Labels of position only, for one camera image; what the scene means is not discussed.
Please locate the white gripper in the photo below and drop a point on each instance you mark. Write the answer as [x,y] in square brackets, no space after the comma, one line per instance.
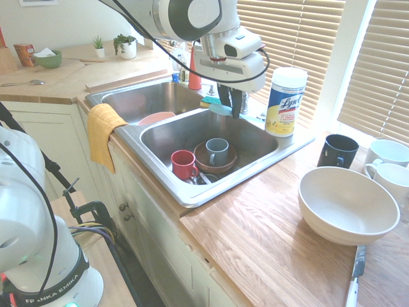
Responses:
[236,72]

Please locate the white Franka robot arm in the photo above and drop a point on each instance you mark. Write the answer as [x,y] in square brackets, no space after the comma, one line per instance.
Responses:
[32,224]

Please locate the stainless steel double sink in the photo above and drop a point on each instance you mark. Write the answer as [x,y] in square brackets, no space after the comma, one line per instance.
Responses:
[198,128]

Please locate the metal sink drain strainer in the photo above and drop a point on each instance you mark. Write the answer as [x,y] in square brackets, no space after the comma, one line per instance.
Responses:
[214,177]

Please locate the wooden knife block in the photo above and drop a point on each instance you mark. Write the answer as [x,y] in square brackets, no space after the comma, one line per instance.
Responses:
[7,60]

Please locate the chrome faucet base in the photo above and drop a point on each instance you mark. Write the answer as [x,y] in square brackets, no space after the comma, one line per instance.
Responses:
[244,104]

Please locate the light blue plastic lid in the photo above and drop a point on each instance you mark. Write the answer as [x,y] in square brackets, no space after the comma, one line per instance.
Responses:
[219,109]

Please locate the yellow green sponge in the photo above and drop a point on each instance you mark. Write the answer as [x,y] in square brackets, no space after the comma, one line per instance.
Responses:
[209,101]

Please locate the orange tall bottle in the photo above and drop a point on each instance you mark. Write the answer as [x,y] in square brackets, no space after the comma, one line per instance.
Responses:
[193,75]

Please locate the Lysol wipes canister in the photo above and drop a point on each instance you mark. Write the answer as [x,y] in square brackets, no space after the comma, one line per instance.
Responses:
[284,102]

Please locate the grey ceramic mug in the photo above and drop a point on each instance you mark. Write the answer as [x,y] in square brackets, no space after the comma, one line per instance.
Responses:
[217,155]

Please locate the clear dish soap bottle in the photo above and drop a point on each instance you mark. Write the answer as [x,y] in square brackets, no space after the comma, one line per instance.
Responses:
[182,68]

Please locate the brown wooden bowl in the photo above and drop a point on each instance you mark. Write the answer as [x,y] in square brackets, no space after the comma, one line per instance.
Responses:
[223,163]

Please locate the pink plate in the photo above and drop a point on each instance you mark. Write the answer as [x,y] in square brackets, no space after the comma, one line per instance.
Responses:
[153,119]

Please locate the red ceramic mug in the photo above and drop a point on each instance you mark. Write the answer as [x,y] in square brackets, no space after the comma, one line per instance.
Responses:
[182,166]

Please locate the wide wooden window blind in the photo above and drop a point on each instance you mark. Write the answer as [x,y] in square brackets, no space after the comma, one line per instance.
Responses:
[297,48]

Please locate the trailing potted plant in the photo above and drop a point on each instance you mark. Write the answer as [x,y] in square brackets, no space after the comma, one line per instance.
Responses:
[128,48]

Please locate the black ceramic mug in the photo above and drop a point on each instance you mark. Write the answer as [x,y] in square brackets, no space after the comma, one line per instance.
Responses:
[335,153]

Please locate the yellow dish towel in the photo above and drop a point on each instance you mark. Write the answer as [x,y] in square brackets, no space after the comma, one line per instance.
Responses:
[100,134]

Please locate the small spiky potted plant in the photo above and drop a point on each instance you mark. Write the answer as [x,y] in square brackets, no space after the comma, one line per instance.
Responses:
[99,49]

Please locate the bronze cabinet knob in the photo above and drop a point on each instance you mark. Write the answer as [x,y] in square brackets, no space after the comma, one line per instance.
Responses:
[128,217]
[123,207]

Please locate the narrow wooden window blind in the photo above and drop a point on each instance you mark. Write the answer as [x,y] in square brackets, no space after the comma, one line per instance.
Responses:
[380,70]

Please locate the large cream bowl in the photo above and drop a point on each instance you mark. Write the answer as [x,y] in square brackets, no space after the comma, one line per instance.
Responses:
[348,204]

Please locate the white ceramic mug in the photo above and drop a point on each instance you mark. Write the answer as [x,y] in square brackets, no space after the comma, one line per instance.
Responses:
[388,152]
[391,182]

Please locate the black table clamp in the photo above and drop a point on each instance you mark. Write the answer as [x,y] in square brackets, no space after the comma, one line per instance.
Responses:
[96,211]

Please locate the green bowl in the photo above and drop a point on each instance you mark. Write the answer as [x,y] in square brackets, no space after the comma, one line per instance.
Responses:
[49,61]

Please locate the white paper scrap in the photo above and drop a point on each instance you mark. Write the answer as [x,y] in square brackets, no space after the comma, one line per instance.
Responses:
[44,52]

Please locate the metal spoon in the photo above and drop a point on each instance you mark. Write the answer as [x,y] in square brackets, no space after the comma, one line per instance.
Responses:
[35,82]

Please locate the orange cardboard box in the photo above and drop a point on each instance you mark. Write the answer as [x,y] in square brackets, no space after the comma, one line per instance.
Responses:
[24,54]

